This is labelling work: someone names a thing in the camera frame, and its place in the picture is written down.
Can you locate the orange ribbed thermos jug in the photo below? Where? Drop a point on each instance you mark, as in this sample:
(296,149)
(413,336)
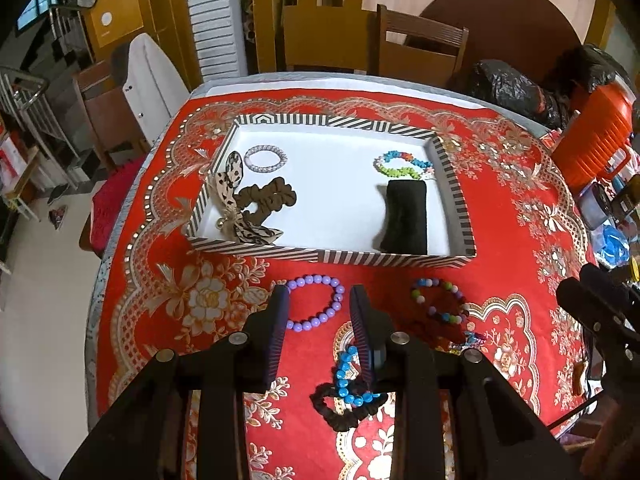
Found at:
(594,144)

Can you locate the grey lidded cup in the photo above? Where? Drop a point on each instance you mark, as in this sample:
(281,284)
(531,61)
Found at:
(594,205)

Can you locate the black fabric pouch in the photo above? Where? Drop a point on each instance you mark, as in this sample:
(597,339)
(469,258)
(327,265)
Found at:
(405,230)

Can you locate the black plastic bag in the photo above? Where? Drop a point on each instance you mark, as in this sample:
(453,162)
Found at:
(497,82)

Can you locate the leopard print bow scrunchie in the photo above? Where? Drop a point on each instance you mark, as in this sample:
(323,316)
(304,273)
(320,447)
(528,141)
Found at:
(223,185)

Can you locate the brown striped scrunchie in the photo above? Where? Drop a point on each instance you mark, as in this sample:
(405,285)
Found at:
(258,202)

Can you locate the red floral tablecloth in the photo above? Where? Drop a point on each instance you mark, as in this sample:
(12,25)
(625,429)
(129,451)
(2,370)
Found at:
(161,293)

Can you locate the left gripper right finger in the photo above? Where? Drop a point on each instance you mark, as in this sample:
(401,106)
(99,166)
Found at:
(372,329)

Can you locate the wooden chair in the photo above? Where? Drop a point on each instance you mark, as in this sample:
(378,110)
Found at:
(415,49)

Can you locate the small colourful hair clips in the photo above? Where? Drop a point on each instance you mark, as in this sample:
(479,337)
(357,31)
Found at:
(471,340)

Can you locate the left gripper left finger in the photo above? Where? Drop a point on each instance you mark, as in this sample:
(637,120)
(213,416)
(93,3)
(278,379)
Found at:
(265,330)

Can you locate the striped white tray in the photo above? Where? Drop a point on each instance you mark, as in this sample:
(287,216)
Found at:
(340,213)

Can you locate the black scrunchie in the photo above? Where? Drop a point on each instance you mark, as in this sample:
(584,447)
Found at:
(360,401)

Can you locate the blue plastic bag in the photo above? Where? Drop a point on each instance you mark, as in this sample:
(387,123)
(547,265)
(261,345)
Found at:
(613,247)

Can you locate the dark round tabletop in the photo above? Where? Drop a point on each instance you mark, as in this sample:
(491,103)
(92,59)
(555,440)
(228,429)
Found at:
(529,35)

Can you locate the red cushioned stool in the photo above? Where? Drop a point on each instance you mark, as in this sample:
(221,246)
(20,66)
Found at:
(106,206)

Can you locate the white louvered door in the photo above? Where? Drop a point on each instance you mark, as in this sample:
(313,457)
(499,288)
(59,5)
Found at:
(218,38)

